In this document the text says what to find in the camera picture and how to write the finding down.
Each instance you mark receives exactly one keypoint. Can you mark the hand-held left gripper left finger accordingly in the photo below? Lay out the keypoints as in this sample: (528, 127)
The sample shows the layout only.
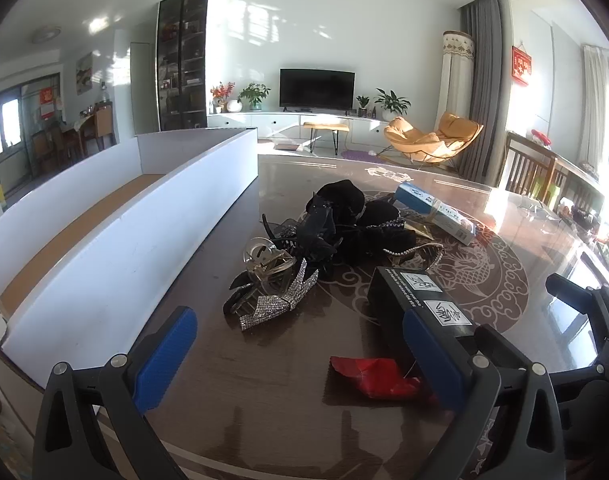
(164, 355)

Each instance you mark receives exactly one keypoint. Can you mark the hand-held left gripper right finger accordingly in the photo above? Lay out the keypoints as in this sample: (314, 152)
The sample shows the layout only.
(434, 360)

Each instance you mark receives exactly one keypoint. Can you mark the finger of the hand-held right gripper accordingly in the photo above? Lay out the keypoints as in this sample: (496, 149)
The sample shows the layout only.
(599, 400)
(574, 291)

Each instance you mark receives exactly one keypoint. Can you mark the black cardboard box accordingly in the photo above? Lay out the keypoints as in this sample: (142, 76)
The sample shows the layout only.
(424, 300)

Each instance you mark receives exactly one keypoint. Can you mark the red foil packet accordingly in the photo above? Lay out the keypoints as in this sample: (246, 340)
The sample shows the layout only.
(374, 375)

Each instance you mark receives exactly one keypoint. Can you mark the black claw hair clip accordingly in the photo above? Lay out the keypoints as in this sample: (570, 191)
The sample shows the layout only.
(237, 300)

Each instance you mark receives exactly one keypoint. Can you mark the rhinestone headband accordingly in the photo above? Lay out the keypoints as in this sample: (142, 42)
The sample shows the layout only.
(424, 249)

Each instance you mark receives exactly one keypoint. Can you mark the rhinestone bow hair clip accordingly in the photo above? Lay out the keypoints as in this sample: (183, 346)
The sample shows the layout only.
(269, 310)

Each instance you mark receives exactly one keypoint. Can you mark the long white cardboard box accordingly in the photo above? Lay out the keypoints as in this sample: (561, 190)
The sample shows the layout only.
(134, 240)

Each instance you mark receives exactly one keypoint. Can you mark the clear plastic claw clip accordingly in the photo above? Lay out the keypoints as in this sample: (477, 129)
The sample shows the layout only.
(264, 272)

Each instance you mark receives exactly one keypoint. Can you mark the tan paper packet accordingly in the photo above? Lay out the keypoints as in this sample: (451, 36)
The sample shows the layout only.
(419, 230)

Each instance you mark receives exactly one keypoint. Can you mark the black scrunchie beaded trim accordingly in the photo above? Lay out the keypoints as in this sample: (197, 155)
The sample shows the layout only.
(379, 230)

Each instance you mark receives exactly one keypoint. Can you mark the blue and white carton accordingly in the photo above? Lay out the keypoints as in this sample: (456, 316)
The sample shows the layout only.
(434, 212)

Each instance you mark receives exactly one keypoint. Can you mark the black flower hair clip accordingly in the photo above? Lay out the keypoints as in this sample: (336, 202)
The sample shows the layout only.
(314, 235)

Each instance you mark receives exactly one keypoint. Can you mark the black velvet scrunchie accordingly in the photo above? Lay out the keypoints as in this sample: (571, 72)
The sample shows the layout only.
(339, 197)

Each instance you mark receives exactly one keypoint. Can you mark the brown patterned glass desktop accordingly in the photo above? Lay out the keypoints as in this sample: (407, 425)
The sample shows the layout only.
(284, 370)

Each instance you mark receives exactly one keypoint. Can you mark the clear plastic item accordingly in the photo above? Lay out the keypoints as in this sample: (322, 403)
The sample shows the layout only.
(534, 207)

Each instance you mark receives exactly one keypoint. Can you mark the wooden slatted chair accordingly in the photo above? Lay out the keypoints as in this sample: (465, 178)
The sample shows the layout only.
(527, 165)

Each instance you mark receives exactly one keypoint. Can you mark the white sheer curtain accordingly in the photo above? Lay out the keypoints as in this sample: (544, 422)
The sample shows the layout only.
(597, 105)

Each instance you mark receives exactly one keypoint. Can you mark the purple floor mat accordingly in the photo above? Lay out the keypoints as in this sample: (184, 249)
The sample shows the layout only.
(359, 155)

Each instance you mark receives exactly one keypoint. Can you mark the orange lounge chair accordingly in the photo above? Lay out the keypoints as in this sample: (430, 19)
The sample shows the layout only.
(414, 137)

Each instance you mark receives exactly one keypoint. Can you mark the grey curtain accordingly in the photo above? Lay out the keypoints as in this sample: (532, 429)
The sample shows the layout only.
(482, 85)

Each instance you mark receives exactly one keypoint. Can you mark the wooden dining furniture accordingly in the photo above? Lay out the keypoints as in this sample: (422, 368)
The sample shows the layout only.
(84, 130)

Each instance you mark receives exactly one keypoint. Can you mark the brown cardboard floor box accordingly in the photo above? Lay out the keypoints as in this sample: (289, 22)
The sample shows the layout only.
(288, 147)

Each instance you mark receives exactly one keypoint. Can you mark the cloth-covered standing air conditioner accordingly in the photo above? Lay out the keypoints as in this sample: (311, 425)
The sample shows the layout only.
(457, 75)

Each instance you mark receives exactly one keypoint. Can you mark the white television console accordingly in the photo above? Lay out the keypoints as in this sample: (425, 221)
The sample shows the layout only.
(264, 120)

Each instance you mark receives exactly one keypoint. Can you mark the white round vase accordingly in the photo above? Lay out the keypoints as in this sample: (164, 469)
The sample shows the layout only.
(233, 106)

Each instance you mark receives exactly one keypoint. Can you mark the wooden bench hairpin legs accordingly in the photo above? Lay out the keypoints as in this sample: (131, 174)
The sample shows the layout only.
(327, 125)

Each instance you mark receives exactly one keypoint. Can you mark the large leafy potted plant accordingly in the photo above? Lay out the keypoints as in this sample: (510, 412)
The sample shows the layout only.
(392, 102)

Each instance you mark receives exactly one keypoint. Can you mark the small potted plant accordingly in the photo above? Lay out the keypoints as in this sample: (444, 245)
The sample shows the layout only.
(363, 105)

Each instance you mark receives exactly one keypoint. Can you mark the red flower plant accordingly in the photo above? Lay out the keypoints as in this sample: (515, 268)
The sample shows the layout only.
(220, 92)

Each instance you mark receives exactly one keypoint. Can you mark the green potted plant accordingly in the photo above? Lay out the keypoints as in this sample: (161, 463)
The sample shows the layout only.
(253, 94)

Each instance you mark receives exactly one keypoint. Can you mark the red door poster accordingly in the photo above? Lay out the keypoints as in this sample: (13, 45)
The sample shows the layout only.
(47, 102)

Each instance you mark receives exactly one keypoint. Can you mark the dark glass display cabinet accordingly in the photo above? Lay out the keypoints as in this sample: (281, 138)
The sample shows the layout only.
(182, 60)

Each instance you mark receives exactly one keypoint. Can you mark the black flat television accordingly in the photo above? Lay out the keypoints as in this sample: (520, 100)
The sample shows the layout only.
(317, 87)

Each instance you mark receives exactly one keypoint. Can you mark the round ceiling lamp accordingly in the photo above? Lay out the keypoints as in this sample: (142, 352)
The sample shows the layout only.
(47, 35)

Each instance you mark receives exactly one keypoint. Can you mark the red wall hanging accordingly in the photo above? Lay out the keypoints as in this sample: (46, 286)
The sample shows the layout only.
(521, 65)

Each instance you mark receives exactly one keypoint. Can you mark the framed wall painting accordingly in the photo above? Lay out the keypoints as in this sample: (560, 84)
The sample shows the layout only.
(84, 72)

